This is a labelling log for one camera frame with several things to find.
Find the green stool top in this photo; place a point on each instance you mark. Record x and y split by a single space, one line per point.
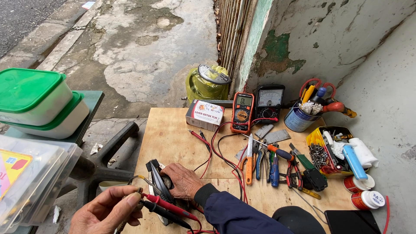
92 104

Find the yellow plastic tray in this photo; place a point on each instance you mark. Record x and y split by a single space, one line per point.
313 136

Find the white cloth roll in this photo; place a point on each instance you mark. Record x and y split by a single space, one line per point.
364 152

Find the metal tin can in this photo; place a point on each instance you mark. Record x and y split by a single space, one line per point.
297 122

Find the red solder spool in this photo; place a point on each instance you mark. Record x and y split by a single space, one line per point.
367 200
356 184

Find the blue-capped tool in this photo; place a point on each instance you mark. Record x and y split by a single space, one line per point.
321 92

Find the gray sandpaper piece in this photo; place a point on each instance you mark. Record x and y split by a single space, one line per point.
263 131
278 136

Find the green box cutter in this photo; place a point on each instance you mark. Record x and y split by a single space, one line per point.
304 159

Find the black test probe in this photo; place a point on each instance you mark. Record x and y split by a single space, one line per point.
165 214
204 140

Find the black clothes iron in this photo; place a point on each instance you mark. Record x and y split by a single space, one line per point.
159 182

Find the bunch of cotton swabs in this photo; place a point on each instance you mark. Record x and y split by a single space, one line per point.
310 107

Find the person's right hand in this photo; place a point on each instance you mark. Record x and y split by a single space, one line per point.
185 182

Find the orange utility knife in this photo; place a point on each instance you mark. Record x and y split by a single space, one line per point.
249 165

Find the black analog multimeter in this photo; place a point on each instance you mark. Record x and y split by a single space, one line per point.
269 104

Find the yellow utility knife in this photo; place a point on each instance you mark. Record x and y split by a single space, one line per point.
308 92

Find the clear plastic storage box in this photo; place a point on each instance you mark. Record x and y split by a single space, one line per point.
35 175

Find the metal folding gate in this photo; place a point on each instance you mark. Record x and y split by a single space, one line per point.
230 32

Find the black smartphone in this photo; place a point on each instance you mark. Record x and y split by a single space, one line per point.
352 222

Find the blue cylindrical lighter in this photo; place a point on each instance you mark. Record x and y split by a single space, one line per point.
354 162

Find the green-lidded white container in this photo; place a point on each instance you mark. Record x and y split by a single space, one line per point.
31 96
65 122

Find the white medicine box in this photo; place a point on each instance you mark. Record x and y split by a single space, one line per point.
204 115

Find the white paper scrap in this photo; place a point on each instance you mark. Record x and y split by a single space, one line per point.
96 148
56 214

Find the pile of metal screws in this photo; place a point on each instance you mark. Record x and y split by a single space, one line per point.
318 156

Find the red black pliers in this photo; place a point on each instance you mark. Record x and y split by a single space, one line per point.
294 175

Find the white bowl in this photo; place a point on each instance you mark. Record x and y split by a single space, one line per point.
112 185

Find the red test probe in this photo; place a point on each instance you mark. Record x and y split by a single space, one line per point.
199 137
169 206

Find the person's left hand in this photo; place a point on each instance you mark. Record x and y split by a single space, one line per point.
100 211

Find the gray appliance lid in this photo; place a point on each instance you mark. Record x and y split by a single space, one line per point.
214 74

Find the yellow plastic-wrapped canister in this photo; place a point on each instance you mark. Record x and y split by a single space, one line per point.
201 89

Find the orange digital multimeter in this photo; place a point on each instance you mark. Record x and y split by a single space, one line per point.
242 112

